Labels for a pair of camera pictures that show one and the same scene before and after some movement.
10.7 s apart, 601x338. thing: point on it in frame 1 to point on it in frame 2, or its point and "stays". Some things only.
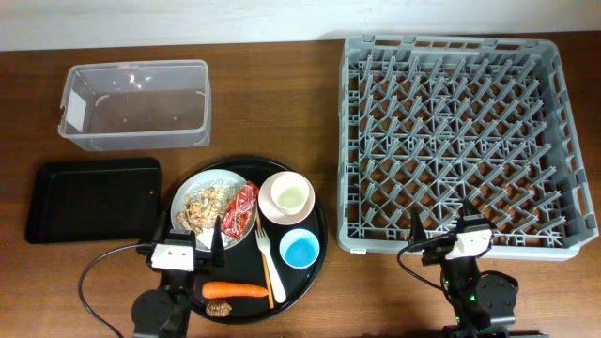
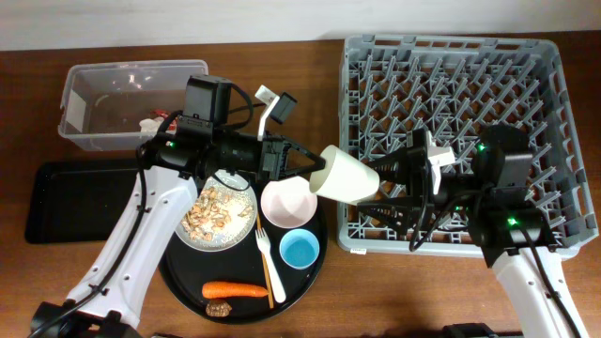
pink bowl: (265, 201) stays
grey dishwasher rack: (426, 122) stays
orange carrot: (231, 289) stays
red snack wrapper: (237, 217) to (164, 113)
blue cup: (300, 249) stays
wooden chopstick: (264, 258) stays
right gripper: (437, 251) to (417, 187)
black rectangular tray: (95, 201) stays
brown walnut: (218, 308) stays
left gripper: (204, 265) to (274, 158)
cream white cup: (290, 192) to (346, 176)
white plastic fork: (266, 248) stays
